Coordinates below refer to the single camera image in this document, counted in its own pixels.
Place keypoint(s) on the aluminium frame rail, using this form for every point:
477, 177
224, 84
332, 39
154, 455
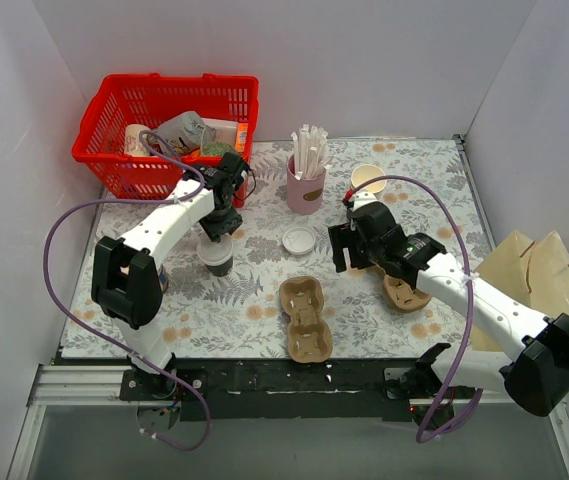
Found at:
77, 427

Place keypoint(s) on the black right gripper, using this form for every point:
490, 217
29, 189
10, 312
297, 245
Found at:
347, 246

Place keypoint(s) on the black single paper cup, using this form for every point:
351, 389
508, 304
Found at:
221, 269

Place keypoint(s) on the brown cardboard cup carrier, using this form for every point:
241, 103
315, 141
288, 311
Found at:
400, 295

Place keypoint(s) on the cream crumpled napkin bundle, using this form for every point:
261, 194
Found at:
163, 279

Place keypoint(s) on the stack of paper cups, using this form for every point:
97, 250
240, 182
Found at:
370, 174

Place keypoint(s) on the green round item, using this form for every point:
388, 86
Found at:
217, 149

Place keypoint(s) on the grey crumpled snack bag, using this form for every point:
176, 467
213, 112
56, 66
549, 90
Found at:
181, 134

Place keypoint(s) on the white plastic cup lids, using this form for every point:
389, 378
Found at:
299, 240

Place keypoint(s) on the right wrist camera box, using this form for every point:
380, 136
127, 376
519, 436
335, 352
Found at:
354, 200

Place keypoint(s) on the floral patterned table mat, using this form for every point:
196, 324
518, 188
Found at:
240, 315

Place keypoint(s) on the cream paper bag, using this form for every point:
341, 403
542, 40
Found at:
533, 273

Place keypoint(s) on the orange and white package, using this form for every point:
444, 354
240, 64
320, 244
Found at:
229, 132

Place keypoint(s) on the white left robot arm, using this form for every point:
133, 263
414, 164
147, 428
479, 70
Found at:
127, 272

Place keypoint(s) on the white printed cup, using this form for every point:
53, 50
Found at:
132, 145

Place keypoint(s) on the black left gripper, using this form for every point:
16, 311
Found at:
220, 227

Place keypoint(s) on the white wrapped straws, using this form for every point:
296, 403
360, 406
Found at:
311, 155

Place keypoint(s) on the pink straw holder cup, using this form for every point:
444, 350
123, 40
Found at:
304, 196

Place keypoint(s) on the white plastic cup lid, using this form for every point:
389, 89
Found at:
215, 253

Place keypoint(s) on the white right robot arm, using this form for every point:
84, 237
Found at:
532, 366

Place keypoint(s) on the single brown cup carrier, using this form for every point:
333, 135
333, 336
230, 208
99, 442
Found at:
309, 339

